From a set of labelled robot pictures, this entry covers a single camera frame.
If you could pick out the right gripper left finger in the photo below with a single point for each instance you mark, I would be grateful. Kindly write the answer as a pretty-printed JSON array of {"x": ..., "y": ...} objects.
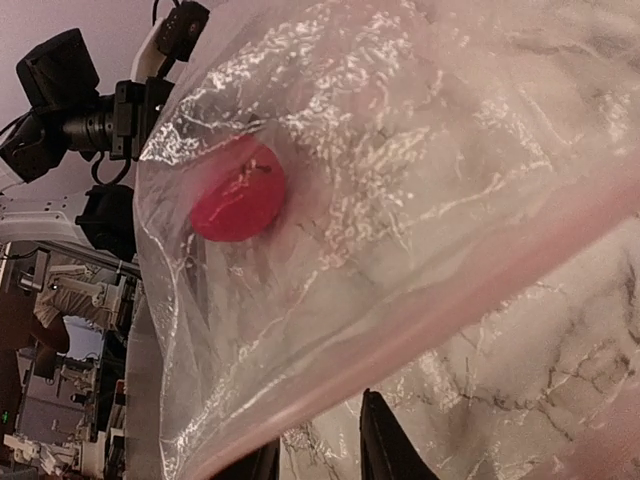
[{"x": 263, "y": 464}]

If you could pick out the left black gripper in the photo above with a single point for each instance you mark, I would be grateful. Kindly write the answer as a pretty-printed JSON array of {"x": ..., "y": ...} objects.
[{"x": 136, "y": 110}]

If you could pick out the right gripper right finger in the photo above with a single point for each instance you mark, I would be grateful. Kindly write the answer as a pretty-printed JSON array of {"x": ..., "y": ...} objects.
[{"x": 385, "y": 449}]

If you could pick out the red fake fruit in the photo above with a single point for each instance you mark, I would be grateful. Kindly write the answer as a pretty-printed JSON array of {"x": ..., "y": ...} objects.
[{"x": 246, "y": 190}]

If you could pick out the clear zip top bag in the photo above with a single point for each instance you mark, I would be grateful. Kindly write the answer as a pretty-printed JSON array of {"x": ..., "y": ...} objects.
[{"x": 460, "y": 233}]

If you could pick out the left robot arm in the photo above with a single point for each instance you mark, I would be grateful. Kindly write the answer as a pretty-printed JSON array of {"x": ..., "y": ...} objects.
[{"x": 68, "y": 114}]

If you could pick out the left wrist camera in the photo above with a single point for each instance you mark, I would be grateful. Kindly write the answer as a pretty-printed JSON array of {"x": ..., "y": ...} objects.
[{"x": 171, "y": 39}]

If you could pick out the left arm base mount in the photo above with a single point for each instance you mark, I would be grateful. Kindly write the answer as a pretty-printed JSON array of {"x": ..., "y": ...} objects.
[{"x": 107, "y": 220}]

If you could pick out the aluminium front rail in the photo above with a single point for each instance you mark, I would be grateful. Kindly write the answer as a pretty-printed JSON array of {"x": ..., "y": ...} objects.
[{"x": 129, "y": 407}]

